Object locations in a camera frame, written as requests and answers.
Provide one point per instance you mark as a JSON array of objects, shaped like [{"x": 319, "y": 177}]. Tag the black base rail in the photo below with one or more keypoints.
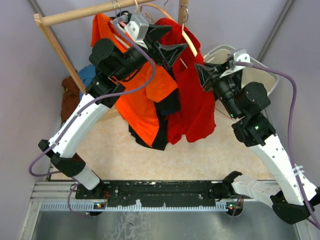
[{"x": 180, "y": 193}]

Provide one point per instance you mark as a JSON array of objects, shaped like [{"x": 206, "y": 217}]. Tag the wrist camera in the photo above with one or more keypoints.
[
  {"x": 137, "y": 27},
  {"x": 234, "y": 60}
]

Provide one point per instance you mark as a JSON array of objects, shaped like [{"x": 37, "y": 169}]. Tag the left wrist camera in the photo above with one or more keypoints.
[{"x": 137, "y": 27}]

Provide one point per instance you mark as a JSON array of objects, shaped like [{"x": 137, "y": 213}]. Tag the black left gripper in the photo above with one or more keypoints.
[{"x": 169, "y": 52}]

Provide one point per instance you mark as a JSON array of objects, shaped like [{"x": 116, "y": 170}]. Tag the brown cloth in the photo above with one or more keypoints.
[{"x": 70, "y": 99}]

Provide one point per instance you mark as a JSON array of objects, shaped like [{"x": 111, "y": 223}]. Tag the blue cloth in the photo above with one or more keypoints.
[{"x": 86, "y": 74}]

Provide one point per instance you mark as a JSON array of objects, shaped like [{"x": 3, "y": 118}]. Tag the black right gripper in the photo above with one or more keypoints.
[{"x": 209, "y": 74}]

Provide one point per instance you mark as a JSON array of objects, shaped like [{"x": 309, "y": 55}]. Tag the white laundry basket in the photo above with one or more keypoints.
[{"x": 218, "y": 55}]

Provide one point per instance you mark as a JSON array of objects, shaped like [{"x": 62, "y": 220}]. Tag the white plastic hanger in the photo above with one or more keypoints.
[{"x": 119, "y": 28}]

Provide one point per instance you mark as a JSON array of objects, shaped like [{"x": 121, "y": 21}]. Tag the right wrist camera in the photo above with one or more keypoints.
[{"x": 234, "y": 60}]

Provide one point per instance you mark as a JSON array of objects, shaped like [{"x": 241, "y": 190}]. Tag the wooden clothes rack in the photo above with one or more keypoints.
[{"x": 67, "y": 25}]

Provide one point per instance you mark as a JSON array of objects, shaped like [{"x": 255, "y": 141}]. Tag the red t shirt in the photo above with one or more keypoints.
[{"x": 195, "y": 119}]

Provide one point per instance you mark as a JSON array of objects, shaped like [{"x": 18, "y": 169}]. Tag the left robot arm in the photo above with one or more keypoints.
[{"x": 101, "y": 95}]

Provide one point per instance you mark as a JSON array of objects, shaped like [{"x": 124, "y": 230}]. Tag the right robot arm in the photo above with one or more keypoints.
[{"x": 293, "y": 198}]

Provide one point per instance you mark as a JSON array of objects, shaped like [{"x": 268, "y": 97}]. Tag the navy t shirt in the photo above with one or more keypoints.
[{"x": 162, "y": 87}]

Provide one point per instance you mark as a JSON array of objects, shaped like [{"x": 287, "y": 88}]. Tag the black orange t shirt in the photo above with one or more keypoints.
[{"x": 148, "y": 125}]

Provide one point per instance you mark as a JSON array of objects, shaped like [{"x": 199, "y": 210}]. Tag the pink hanger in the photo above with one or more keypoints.
[{"x": 122, "y": 12}]

